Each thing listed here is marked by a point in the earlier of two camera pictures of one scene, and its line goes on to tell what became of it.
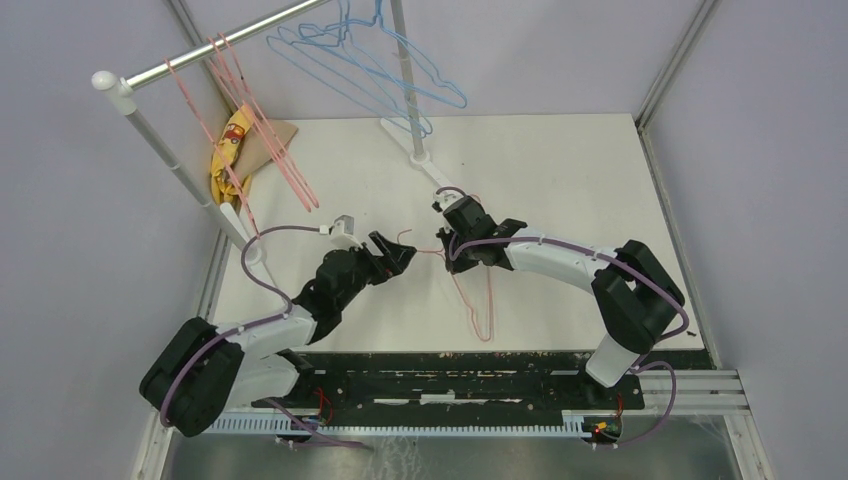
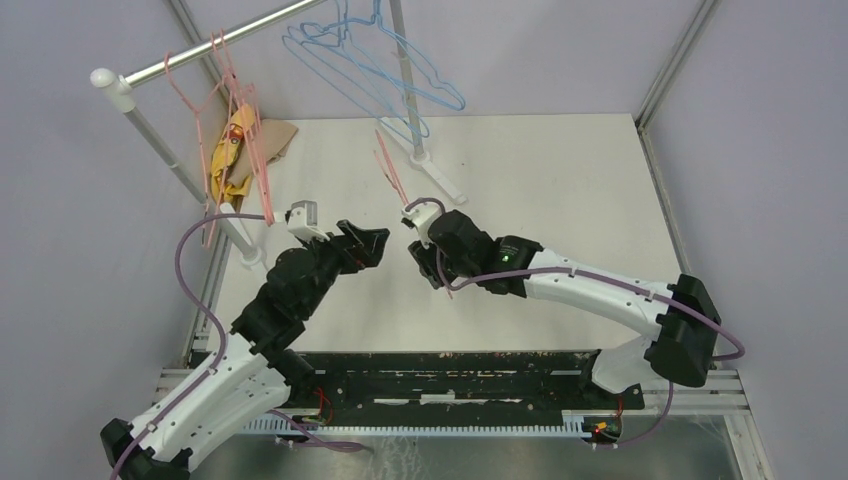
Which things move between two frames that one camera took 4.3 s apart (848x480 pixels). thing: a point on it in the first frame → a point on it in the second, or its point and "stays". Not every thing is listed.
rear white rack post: [419, 158] stays
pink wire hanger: [214, 147] → [197, 112]
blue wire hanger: [351, 64] stays
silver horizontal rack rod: [158, 71] stays
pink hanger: [225, 64] → [244, 100]
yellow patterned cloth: [226, 184] stays
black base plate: [454, 382] stays
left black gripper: [395, 260] → [362, 247]
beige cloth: [262, 140] stays
